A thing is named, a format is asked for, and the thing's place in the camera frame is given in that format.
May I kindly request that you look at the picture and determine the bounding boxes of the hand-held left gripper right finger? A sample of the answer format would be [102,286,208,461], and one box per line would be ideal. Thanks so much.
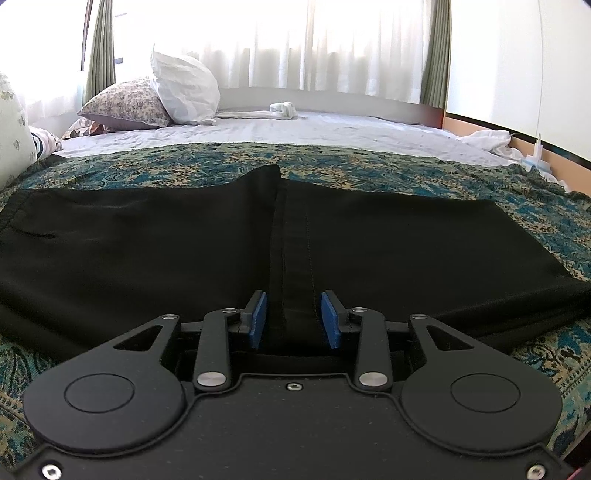
[320,290,482,394]

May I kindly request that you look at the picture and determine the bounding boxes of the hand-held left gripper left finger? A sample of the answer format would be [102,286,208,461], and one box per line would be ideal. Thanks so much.
[113,290,269,394]

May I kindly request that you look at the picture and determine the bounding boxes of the black pants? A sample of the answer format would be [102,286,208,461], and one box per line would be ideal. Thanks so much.
[0,164,591,366]

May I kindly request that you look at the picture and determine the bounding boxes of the teal paisley blanket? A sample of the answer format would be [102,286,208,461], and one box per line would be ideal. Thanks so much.
[0,141,591,464]

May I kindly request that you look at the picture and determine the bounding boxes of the white bed sheet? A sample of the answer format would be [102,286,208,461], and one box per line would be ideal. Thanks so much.
[58,108,514,168]

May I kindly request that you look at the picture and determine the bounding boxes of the small white crumpled cloth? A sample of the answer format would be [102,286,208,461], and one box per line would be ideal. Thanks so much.
[269,100,299,122]

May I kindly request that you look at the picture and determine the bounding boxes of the grey headboard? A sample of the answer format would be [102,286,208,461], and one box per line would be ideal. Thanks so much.
[217,86,447,128]

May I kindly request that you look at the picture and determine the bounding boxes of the large white crumpled cloth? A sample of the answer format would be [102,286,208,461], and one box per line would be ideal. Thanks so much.
[455,129,514,156]

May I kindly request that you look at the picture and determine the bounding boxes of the white pillow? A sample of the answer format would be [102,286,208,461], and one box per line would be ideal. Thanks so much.
[150,44,221,126]

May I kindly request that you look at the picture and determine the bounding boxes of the floral pillow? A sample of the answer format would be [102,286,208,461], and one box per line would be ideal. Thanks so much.
[61,117,105,140]
[76,76,174,131]

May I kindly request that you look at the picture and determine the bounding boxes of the light blue plastic object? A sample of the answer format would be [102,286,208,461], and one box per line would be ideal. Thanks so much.
[522,151,556,179]

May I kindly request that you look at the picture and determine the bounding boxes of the dark and white patterned cushion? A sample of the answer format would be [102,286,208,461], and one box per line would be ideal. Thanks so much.
[28,127,64,160]

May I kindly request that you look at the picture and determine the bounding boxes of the white sheer curtain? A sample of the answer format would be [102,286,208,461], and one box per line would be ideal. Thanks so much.
[111,0,437,105]

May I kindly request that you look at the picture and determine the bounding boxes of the green curtain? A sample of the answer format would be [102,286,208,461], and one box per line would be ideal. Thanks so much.
[83,0,117,101]
[419,0,452,110]

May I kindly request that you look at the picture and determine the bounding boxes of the pale green leaf-print pillow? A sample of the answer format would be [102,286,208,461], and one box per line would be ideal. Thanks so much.
[0,71,38,191]

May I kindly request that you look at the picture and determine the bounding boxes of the white cable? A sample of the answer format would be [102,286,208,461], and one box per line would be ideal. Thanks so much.
[534,0,546,158]

